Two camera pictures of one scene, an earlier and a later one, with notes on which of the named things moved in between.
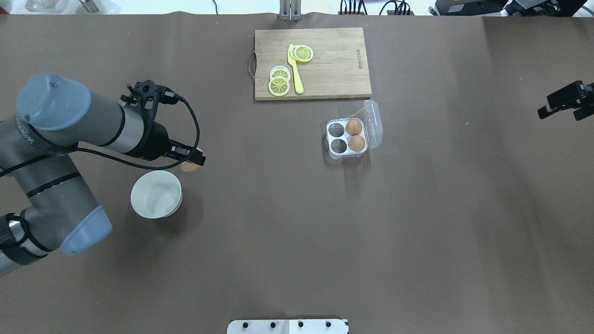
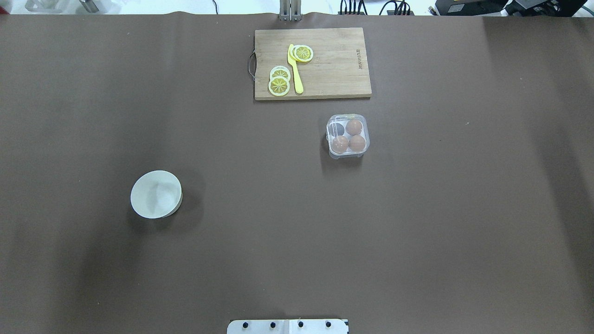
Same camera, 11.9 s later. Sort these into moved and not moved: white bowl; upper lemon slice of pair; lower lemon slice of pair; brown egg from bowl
Moved: brown egg from bowl
Not moved: upper lemon slice of pair; white bowl; lower lemon slice of pair
